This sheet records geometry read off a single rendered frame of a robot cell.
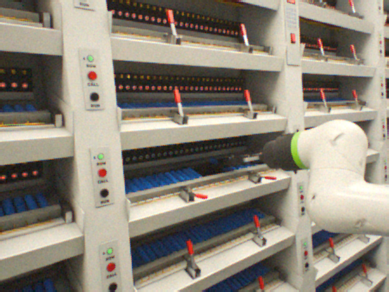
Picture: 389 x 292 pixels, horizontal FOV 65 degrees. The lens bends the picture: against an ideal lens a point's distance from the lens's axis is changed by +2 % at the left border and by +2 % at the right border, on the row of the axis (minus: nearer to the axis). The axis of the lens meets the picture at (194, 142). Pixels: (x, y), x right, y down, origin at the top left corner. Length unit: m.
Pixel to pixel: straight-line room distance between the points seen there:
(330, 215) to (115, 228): 0.43
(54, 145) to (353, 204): 0.57
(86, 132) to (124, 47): 0.21
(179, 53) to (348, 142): 0.44
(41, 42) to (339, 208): 0.63
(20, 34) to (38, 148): 0.21
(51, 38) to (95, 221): 0.37
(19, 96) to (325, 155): 0.67
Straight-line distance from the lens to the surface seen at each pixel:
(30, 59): 0.85
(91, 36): 0.69
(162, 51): 0.76
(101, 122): 0.66
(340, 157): 0.66
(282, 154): 0.75
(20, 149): 0.63
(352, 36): 1.77
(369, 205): 0.63
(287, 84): 1.08
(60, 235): 0.68
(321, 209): 0.64
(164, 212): 0.74
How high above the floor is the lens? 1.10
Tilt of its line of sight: 3 degrees down
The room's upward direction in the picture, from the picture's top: 5 degrees counter-clockwise
